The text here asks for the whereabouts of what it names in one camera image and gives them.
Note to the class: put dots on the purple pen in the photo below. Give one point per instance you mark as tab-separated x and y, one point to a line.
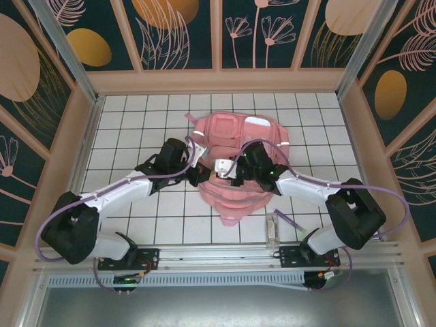
286	218

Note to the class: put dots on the small circuit board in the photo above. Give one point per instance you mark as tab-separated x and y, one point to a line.
327	275
127	280

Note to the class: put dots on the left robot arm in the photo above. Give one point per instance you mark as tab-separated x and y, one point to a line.
116	195

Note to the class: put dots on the pink backpack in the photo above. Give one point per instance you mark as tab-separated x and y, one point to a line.
238	201

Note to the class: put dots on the aluminium corner post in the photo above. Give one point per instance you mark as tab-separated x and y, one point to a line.
64	51
368	44

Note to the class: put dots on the clear plastic case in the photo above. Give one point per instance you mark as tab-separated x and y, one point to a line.
272	228

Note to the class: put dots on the grey metal sheet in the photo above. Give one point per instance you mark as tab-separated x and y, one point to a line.
218	306

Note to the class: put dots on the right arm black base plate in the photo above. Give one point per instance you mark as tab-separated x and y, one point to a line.
289	255

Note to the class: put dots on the aluminium mounting rail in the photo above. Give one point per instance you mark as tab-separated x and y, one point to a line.
218	253

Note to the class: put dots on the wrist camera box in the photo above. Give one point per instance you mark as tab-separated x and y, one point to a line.
199	152
223	167

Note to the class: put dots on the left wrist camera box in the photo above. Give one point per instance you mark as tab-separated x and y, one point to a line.
199	152

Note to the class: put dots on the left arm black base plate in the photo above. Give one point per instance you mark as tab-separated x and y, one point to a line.
150	259

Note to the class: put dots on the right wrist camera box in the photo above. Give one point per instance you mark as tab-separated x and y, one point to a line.
223	167

